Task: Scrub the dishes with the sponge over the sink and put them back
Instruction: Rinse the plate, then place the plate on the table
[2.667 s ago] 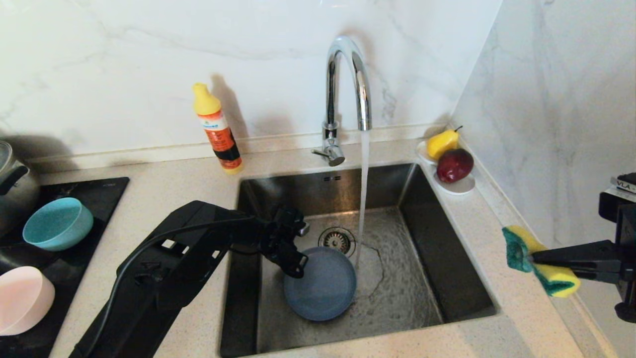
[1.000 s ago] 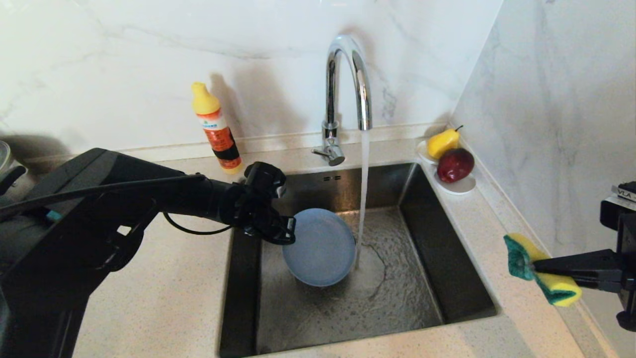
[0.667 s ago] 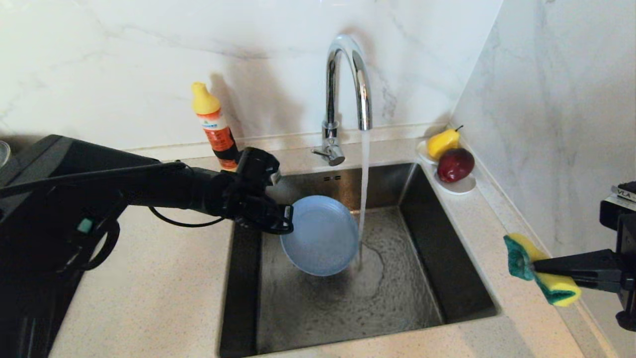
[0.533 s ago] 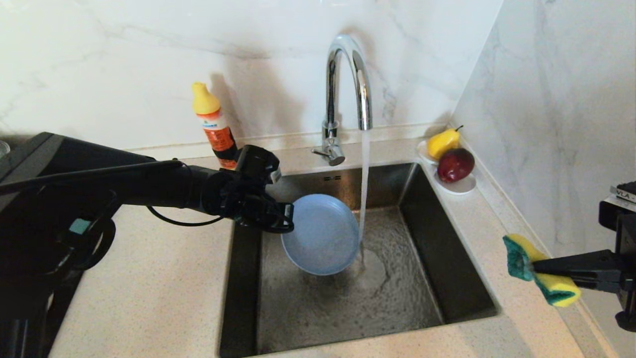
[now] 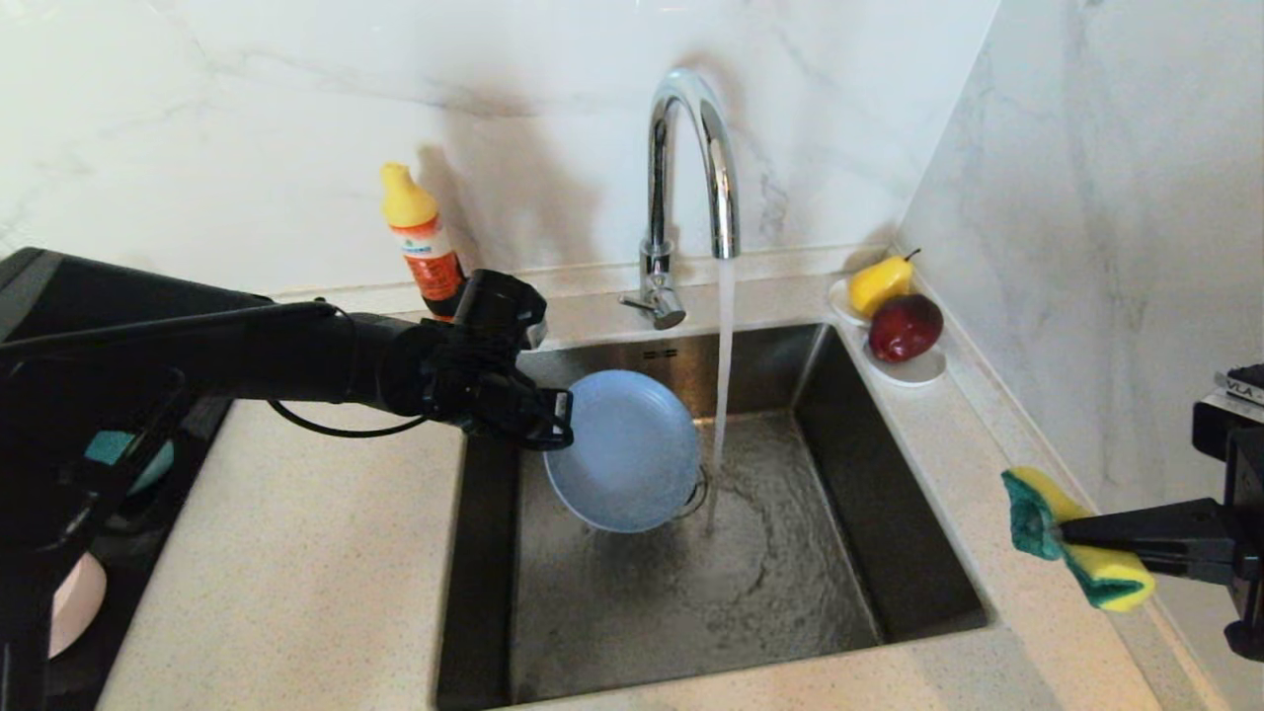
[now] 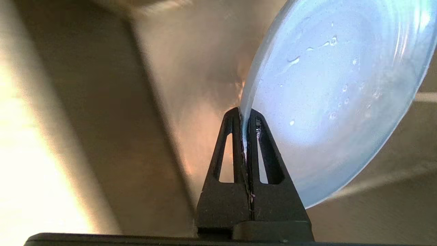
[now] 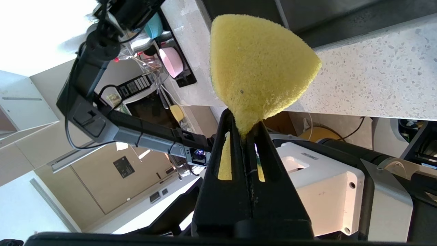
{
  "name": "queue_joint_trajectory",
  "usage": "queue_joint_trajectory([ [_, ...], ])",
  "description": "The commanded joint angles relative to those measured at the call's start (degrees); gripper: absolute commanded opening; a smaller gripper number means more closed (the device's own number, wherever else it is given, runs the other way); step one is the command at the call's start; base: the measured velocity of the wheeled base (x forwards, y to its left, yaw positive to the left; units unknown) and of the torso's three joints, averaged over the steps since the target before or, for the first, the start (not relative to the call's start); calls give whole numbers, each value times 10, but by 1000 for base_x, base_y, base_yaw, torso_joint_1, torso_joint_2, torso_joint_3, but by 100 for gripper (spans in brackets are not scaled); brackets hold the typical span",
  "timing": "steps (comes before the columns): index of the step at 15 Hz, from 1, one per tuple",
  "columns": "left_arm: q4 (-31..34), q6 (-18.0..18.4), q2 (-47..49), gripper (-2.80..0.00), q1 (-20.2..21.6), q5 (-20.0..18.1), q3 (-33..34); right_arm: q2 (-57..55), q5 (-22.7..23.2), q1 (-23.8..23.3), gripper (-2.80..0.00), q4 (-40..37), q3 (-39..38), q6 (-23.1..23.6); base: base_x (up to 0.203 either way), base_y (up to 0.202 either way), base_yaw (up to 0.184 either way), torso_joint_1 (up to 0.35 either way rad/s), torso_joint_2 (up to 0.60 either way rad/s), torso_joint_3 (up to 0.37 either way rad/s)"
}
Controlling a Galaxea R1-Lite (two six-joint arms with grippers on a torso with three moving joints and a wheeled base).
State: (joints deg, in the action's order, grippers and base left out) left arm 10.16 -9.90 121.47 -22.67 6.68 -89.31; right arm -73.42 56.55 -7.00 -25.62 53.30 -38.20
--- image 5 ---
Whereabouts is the yellow green sponge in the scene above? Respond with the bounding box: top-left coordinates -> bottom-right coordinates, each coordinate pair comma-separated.
1001,466 -> 1156,612

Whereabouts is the blue round plate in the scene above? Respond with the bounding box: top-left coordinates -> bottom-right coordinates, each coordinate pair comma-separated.
544,370 -> 703,534

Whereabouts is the orange dish soap bottle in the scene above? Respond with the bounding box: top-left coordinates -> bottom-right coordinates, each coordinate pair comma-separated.
380,162 -> 467,319

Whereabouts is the chrome faucet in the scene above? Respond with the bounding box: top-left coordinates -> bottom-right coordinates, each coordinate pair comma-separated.
618,67 -> 743,332

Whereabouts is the teal bowl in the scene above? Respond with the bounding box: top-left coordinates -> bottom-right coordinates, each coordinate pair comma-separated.
84,430 -> 176,495

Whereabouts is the pink bowl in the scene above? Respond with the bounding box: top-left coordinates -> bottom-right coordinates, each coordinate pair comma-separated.
49,553 -> 108,660

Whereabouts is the stainless steel sink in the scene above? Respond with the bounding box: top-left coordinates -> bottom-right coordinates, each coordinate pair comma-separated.
434,321 -> 993,711

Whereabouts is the running water stream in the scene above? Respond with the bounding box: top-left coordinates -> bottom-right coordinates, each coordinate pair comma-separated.
703,257 -> 740,534

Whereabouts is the white fruit dish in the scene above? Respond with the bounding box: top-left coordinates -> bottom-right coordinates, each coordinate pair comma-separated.
828,276 -> 947,386

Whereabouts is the red apple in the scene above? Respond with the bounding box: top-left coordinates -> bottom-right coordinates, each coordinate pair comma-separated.
867,293 -> 944,364

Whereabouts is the yellow pear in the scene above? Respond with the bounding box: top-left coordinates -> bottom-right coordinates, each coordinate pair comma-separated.
847,249 -> 921,319

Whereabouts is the black induction cooktop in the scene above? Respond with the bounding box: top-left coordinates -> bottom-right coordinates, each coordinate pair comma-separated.
44,395 -> 234,711

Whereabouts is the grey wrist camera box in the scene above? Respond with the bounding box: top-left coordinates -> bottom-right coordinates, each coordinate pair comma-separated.
1192,363 -> 1264,460

